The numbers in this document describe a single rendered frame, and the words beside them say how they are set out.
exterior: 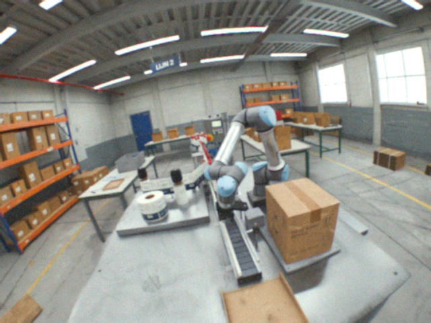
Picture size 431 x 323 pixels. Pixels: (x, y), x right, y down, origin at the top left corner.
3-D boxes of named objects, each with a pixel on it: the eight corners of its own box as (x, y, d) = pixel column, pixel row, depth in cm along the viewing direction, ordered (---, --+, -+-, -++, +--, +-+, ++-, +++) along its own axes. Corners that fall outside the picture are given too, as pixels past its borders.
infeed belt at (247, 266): (205, 170, 225) (204, 167, 224) (211, 169, 225) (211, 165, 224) (240, 283, 67) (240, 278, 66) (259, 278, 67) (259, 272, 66)
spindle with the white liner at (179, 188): (178, 204, 139) (169, 168, 131) (189, 202, 140) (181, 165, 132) (178, 210, 130) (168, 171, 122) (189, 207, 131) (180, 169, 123)
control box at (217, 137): (212, 140, 154) (209, 118, 149) (231, 138, 146) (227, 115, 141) (206, 142, 145) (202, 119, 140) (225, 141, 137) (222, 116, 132)
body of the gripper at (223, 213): (215, 210, 96) (214, 198, 87) (231, 206, 96) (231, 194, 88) (219, 223, 90) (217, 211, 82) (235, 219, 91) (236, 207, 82)
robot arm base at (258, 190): (251, 190, 141) (250, 178, 139) (270, 187, 140) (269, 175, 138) (254, 198, 127) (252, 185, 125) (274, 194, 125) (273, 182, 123)
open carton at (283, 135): (261, 149, 307) (259, 126, 297) (287, 143, 314) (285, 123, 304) (271, 153, 271) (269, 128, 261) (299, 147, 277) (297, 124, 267)
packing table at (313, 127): (284, 144, 637) (283, 123, 616) (303, 141, 640) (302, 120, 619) (320, 159, 426) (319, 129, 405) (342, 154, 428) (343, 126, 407)
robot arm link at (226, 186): (239, 177, 75) (229, 192, 70) (238, 193, 83) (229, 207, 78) (223, 171, 78) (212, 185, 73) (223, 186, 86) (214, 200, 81)
